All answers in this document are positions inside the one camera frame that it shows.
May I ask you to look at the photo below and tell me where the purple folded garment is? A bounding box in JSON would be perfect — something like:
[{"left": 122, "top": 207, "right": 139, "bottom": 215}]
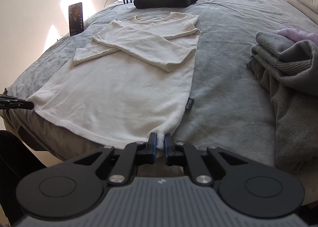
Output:
[{"left": 272, "top": 28, "right": 318, "bottom": 45}]

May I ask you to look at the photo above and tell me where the white Winnie sweatshirt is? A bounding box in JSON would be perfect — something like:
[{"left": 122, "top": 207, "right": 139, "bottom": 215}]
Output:
[{"left": 29, "top": 12, "right": 200, "bottom": 149}]

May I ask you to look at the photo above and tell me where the upright smartphone playing video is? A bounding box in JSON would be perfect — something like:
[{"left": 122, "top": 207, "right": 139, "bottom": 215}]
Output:
[{"left": 68, "top": 2, "right": 84, "bottom": 36}]

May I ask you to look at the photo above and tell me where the folded black garment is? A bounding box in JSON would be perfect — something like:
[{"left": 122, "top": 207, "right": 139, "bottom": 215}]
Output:
[{"left": 134, "top": 0, "right": 199, "bottom": 9}]

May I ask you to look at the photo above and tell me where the grey folded clothes pile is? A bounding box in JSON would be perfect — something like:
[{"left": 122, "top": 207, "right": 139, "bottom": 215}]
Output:
[{"left": 247, "top": 32, "right": 317, "bottom": 172}]

